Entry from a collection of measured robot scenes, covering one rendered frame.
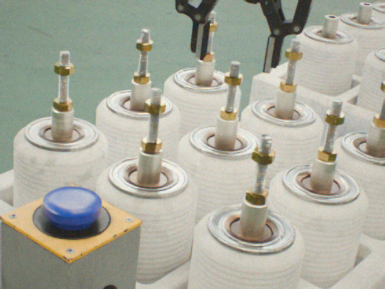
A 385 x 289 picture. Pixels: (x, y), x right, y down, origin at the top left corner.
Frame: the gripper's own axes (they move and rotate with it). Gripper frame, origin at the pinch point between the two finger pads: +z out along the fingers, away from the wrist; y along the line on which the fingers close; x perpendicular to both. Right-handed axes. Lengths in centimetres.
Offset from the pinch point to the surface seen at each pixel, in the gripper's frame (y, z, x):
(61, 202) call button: -4.9, 2.1, -30.4
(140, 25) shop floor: -44, 35, 106
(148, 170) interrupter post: -4.3, 8.6, -11.9
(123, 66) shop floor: -38, 35, 77
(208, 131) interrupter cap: -1.9, 9.7, 1.3
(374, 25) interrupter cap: 12, 10, 53
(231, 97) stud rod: 0.3, 4.6, -0.4
